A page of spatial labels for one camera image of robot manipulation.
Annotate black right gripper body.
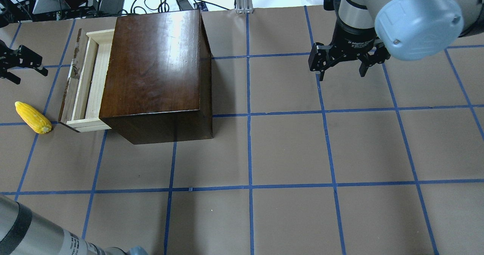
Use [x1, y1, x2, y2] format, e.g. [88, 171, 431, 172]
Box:
[328, 28, 382, 65]

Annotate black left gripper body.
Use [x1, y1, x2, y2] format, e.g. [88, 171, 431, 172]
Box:
[0, 40, 17, 74]

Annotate yellow corn cob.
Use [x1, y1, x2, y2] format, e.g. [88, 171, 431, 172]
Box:
[14, 101, 52, 134]

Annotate light wood drawer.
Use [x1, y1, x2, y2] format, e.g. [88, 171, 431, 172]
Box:
[58, 29, 115, 133]

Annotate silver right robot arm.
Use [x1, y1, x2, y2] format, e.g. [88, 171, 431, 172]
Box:
[308, 0, 483, 80]

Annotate black electronics clutter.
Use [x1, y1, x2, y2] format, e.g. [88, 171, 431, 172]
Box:
[0, 0, 126, 27]

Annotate dark brown wooden cabinet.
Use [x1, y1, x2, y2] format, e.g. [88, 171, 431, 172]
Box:
[99, 9, 213, 145]

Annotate black cables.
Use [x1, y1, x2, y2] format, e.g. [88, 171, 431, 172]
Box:
[130, 0, 231, 14]

